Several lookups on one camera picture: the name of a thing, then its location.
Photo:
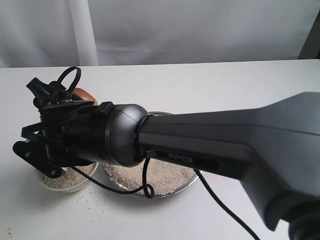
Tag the cream ceramic bowl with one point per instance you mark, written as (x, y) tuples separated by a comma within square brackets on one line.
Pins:
[(66, 191)]

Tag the grains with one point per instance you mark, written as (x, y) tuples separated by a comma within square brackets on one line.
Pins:
[(86, 205)]

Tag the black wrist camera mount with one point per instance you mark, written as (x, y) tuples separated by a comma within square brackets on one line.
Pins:
[(35, 154)]

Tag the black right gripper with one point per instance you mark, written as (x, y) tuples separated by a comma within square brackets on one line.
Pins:
[(76, 132)]

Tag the round metal tray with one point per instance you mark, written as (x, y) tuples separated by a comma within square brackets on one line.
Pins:
[(175, 190)]

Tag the white backdrop curtain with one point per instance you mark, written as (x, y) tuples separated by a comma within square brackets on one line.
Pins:
[(58, 33)]

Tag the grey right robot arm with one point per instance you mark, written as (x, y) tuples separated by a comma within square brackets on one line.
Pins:
[(274, 151)]

